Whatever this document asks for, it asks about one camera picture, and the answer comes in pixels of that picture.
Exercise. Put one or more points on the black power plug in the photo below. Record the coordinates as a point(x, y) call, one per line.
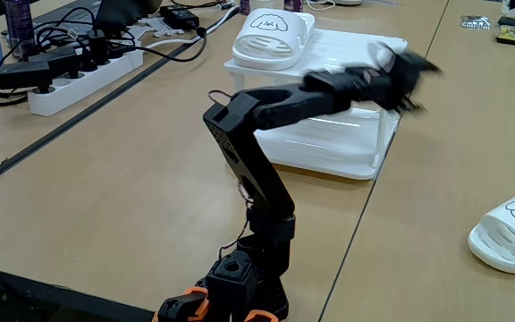
point(98, 47)

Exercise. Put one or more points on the black power adapter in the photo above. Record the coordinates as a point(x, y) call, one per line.
point(179, 17)

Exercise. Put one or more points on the white power strip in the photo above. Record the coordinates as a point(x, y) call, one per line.
point(83, 85)

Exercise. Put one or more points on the black plug adapter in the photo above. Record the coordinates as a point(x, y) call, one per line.
point(58, 60)
point(25, 73)

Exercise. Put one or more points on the white device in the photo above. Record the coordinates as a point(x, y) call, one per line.
point(349, 2)

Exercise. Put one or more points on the white printed plastic part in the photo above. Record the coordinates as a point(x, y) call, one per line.
point(137, 32)
point(163, 27)

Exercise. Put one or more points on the white paper cup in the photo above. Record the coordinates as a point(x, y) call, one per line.
point(262, 3)

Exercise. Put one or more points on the dark grey laptop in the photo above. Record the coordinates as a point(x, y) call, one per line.
point(61, 11)

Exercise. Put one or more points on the white plastic shoe rack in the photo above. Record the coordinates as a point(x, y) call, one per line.
point(329, 143)

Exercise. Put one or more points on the purple drink can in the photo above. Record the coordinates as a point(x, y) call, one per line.
point(293, 5)
point(245, 5)
point(18, 22)

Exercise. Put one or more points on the white slipper with dog print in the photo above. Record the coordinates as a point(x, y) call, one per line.
point(508, 241)
point(275, 49)

